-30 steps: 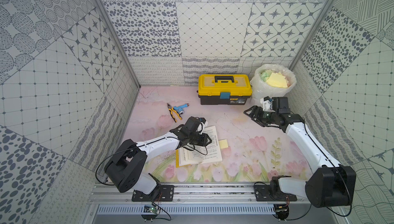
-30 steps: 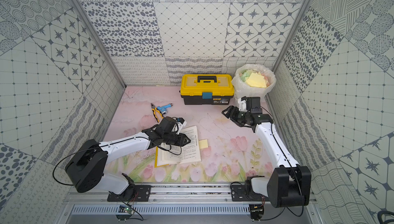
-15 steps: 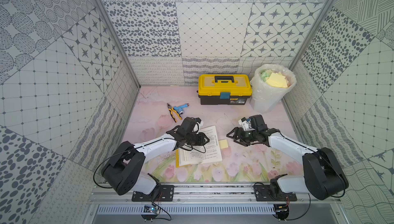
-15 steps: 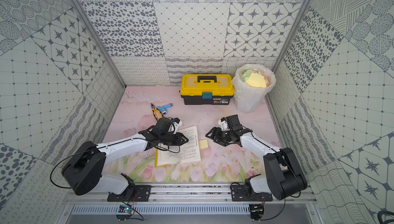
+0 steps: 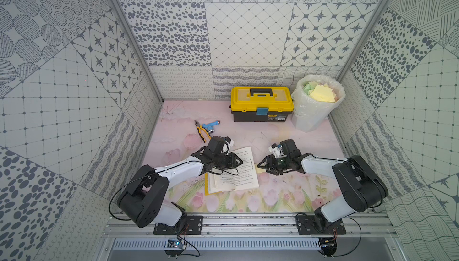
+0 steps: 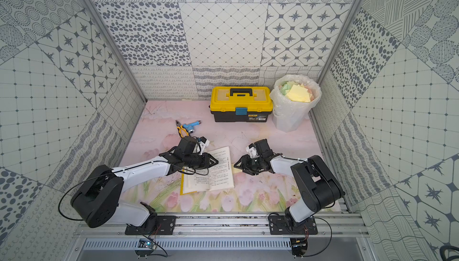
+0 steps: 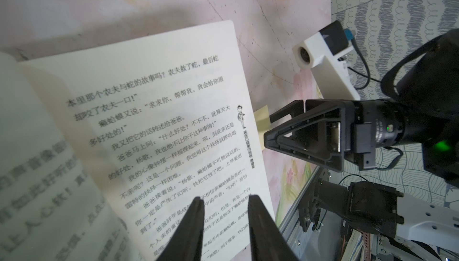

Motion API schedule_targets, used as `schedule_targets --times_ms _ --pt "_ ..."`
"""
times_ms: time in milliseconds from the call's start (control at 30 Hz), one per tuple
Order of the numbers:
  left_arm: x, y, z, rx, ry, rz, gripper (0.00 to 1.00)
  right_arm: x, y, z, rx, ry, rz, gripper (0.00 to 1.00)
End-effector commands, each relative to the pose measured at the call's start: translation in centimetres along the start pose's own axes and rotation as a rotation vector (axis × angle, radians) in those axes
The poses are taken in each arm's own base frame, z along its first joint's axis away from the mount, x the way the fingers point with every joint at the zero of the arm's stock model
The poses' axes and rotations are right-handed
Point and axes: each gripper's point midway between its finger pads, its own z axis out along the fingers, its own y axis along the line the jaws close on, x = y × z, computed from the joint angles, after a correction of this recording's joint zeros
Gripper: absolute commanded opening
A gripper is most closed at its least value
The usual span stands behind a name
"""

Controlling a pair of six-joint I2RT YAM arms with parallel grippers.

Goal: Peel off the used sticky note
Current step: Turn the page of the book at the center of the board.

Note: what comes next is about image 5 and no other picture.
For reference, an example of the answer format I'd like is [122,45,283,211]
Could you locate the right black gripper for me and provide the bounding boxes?
[257,154,290,176]

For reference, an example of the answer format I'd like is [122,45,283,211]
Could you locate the yellow children's book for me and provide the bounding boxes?
[204,146,259,195]

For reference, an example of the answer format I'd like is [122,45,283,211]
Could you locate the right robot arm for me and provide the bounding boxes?
[258,139,388,226]

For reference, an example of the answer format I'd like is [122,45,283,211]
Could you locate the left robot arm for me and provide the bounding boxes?
[114,136,243,234]

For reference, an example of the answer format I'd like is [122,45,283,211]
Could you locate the discarded sticky notes pile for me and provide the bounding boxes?
[303,81,338,103]

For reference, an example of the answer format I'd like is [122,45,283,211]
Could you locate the blue plastic tool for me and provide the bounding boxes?
[202,121,221,134]

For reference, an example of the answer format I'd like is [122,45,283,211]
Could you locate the yellow black toolbox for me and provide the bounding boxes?
[230,87,294,122]

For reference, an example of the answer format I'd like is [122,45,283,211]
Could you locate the white bin with plastic liner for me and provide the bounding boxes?
[292,75,345,132]

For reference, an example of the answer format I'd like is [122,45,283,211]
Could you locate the right black controller box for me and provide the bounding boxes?
[318,238,337,257]

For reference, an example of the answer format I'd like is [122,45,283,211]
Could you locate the left green circuit board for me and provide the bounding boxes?
[164,238,186,257]

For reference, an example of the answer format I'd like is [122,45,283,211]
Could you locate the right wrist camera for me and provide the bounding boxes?
[269,144,284,159]

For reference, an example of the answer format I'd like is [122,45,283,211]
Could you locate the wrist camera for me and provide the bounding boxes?
[222,137,234,155]
[269,144,284,159]

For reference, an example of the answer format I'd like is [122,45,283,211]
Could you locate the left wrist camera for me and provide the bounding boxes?
[222,137,234,155]

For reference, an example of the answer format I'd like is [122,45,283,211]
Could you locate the yellow handled pliers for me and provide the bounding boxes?
[194,121,212,143]

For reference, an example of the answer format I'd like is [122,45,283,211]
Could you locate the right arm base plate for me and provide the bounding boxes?
[295,213,346,235]

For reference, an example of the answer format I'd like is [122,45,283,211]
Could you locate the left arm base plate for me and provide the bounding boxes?
[154,215,204,235]

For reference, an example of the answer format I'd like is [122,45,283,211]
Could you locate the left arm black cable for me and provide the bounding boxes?
[108,176,151,222]

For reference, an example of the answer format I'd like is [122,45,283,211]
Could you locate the aluminium mounting rail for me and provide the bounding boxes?
[102,212,397,238]

